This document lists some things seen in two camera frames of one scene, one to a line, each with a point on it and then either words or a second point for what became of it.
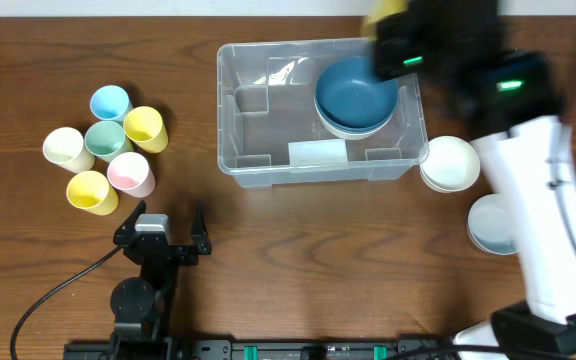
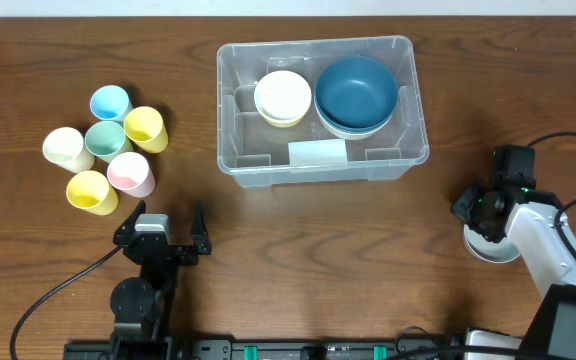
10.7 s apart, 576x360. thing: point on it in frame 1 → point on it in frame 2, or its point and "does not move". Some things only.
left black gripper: (182, 257) does not move
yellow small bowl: (380, 9) → (282, 124)
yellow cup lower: (91, 191) does not move
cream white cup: (65, 148) does not move
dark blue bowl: (352, 97) does not move
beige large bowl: (359, 135) does not move
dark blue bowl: (356, 110) does not move
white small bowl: (451, 165) → (282, 95)
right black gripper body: (396, 59) → (471, 205)
